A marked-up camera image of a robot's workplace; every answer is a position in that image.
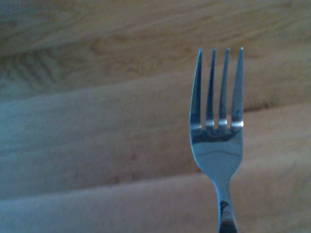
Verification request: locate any metal fork with pale handle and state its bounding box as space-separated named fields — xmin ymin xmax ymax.
xmin=189 ymin=46 xmax=245 ymax=233

